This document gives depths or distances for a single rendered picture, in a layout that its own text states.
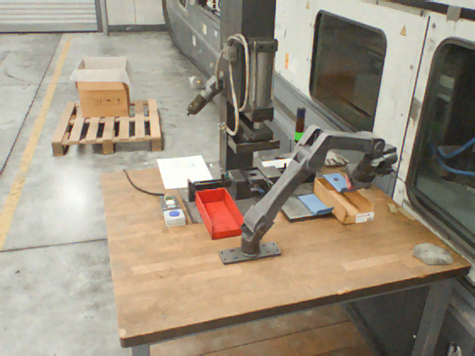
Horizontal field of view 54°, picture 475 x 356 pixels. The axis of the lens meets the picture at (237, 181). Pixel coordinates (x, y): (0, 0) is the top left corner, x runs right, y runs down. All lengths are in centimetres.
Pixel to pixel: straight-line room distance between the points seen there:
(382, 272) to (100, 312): 166
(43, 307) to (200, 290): 157
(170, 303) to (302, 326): 105
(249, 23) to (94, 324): 174
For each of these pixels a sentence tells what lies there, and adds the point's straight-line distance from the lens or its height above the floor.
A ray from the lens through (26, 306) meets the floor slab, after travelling 288.
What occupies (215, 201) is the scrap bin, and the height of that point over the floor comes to 91.
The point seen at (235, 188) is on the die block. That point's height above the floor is 95.
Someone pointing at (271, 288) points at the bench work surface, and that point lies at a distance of 141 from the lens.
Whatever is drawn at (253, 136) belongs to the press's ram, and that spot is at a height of 117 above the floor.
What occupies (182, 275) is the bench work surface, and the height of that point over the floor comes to 90.
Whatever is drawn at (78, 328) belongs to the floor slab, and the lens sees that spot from 266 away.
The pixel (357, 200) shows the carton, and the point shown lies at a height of 93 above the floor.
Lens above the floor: 181
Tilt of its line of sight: 27 degrees down
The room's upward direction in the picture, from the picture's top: 2 degrees clockwise
